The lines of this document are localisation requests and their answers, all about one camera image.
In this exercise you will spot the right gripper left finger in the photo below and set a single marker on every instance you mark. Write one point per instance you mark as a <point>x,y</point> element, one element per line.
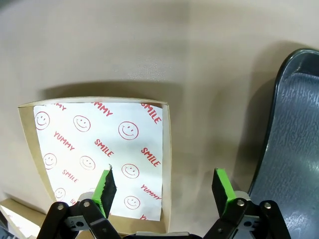
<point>106,194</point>

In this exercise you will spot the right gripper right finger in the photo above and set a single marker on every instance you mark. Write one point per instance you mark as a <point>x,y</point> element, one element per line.
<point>223,194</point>

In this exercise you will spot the white smiley print paper liner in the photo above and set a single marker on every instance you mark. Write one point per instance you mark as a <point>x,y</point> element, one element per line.
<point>99,129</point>
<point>7,217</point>

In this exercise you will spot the brown kraft paper box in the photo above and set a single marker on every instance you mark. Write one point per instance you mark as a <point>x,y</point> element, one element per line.
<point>27,214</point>
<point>167,149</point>

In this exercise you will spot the dark plastic serving tray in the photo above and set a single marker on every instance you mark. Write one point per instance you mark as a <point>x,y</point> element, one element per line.
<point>294,139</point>

